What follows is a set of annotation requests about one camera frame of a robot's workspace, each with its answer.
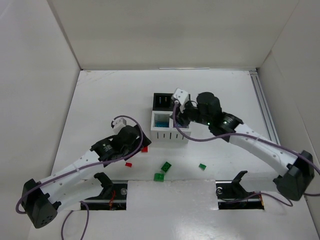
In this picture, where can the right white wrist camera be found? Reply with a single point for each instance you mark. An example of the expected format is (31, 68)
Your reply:
(180, 97)

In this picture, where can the light green lego brick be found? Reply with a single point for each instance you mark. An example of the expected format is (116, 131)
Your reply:
(159, 177)

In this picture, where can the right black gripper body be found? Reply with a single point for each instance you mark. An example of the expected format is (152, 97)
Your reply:
(182, 118)

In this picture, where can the red rectangular lego brick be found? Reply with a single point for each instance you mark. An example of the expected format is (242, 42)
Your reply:
(144, 150)

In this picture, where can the white two-compartment container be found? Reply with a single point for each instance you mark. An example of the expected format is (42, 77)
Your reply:
(165, 134)

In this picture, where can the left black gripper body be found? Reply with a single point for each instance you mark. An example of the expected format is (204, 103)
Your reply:
(140, 136)

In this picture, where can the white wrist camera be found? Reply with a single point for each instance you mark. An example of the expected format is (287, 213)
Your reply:
(180, 97)
(118, 124)

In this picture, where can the black two-compartment container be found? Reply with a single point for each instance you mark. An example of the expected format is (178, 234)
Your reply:
(163, 102)

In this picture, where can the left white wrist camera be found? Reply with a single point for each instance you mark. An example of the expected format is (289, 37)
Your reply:
(118, 124)

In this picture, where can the teal long lego brick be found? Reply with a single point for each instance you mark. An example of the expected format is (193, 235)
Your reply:
(162, 124)

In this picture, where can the dark green lego brick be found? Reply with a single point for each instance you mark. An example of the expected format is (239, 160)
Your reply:
(166, 166)

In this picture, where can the small red lego piece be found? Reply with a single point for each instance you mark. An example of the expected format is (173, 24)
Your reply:
(127, 164)

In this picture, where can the small green flat lego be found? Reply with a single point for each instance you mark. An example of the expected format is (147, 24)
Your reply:
(202, 166)

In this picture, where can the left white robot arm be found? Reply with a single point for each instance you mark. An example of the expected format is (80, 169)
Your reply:
(85, 178)

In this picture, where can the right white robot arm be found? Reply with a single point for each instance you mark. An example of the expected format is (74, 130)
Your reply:
(295, 170)

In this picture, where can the aluminium rail on right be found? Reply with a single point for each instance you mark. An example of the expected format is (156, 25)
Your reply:
(264, 108)

